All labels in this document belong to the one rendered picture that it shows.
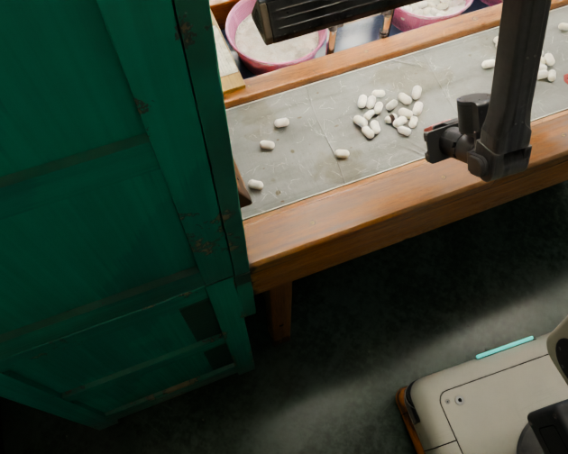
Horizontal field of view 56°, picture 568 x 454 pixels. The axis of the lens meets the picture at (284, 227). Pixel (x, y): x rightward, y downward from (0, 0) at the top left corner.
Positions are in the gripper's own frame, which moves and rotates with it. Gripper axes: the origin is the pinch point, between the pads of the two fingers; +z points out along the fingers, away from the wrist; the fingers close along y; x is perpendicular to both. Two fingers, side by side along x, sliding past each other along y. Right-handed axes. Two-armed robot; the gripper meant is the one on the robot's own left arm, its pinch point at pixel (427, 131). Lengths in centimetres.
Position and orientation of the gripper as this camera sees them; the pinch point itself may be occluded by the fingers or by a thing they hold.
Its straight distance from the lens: 118.2
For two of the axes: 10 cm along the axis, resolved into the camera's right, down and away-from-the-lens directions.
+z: -2.8, -3.5, 8.9
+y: -9.3, 3.3, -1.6
